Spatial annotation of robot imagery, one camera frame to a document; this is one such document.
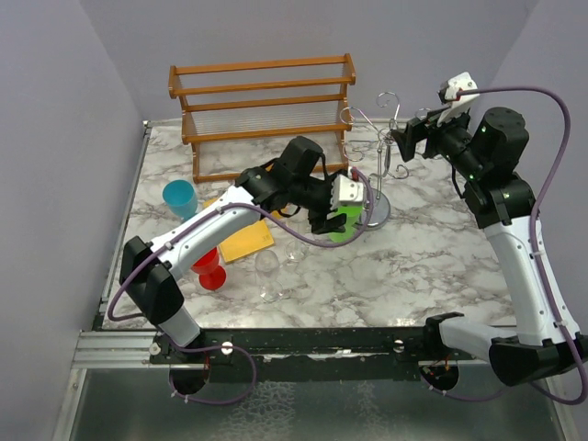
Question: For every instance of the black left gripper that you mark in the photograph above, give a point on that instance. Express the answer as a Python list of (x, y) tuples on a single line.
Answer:
[(333, 223)]

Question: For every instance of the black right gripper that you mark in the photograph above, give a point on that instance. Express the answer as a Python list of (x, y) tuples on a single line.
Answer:
[(419, 129)]

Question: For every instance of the green plastic wine glass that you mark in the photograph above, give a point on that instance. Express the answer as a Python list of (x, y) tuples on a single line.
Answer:
[(352, 215)]

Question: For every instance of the clear champagne flute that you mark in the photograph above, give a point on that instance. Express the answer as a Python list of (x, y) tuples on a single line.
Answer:
[(297, 250)]

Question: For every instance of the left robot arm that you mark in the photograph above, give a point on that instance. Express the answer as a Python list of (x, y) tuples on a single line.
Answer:
[(150, 271)]

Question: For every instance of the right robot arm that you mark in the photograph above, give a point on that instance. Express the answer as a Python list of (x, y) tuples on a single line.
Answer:
[(545, 335)]

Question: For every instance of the chrome wine glass rack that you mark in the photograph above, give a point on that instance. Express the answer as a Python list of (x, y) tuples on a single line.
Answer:
[(384, 144)]

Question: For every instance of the clear round wine glass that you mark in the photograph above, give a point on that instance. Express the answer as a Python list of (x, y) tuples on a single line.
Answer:
[(267, 268)]

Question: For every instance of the red plastic wine glass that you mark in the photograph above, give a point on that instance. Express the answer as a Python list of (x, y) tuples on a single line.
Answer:
[(211, 275)]

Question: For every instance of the wooden shelf rack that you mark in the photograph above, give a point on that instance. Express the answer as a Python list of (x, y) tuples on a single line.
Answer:
[(265, 99)]

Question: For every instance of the blue plastic wine glass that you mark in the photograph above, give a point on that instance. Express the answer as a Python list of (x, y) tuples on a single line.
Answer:
[(181, 198)]

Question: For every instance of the yellow book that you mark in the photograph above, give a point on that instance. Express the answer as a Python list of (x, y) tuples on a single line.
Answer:
[(249, 240)]

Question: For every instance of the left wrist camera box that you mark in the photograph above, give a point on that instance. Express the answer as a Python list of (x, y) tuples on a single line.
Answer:
[(347, 193)]

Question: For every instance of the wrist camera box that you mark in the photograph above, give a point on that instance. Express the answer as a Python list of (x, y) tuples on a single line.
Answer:
[(458, 93), (347, 193)]

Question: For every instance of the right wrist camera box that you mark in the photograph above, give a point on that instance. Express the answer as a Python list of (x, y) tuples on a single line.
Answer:
[(458, 93)]

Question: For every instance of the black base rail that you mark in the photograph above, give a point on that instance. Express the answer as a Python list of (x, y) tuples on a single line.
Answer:
[(304, 354)]

